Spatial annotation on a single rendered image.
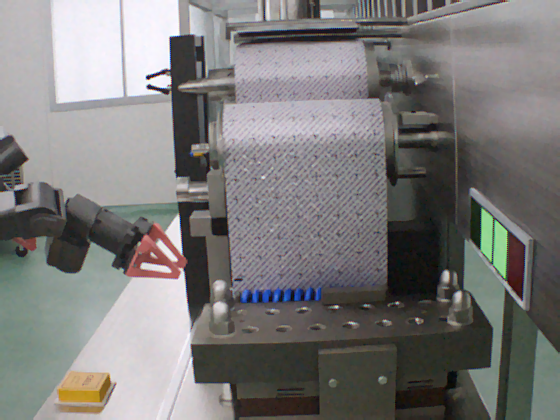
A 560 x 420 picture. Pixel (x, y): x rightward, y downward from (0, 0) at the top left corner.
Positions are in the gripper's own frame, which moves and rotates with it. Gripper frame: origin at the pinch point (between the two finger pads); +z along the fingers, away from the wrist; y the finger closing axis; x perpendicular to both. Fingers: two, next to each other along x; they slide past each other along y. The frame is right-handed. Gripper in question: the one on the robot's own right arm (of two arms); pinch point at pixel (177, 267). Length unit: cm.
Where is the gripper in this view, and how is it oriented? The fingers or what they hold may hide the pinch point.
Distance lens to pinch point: 112.2
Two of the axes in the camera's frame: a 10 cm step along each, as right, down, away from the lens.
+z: 8.9, 4.5, 0.7
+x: 4.6, -8.7, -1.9
